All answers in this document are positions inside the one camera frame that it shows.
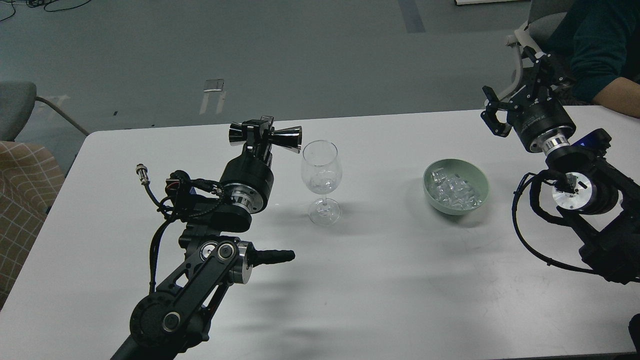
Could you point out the grey white office chair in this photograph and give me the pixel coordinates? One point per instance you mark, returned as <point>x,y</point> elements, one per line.
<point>543,18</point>

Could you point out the metal floor plate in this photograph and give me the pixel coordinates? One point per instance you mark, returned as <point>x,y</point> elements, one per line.
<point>213,85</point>

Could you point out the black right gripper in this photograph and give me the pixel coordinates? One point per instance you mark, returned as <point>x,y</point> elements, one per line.
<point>538,118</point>

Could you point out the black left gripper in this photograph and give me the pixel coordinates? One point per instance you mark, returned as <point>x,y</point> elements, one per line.
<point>248,177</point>

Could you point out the checkered beige cloth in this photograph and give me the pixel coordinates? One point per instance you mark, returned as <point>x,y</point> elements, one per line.
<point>30,181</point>

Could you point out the person in teal sweater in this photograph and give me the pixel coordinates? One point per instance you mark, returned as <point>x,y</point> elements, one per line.
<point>598,42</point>

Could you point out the steel cocktail jigger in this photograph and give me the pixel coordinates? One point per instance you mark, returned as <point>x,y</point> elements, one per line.
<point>289,138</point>

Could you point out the clear wine glass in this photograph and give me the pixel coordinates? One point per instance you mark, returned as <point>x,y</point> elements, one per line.
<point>321,172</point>

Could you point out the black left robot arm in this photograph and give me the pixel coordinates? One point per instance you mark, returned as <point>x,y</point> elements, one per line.
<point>176,314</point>

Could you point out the clear ice cubes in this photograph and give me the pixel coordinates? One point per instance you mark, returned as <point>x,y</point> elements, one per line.
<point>452,191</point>

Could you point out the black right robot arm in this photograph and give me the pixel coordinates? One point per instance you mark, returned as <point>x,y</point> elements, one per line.
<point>578,189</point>

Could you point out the green bowl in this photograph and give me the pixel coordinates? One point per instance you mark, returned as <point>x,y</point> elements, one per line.
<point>464,169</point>

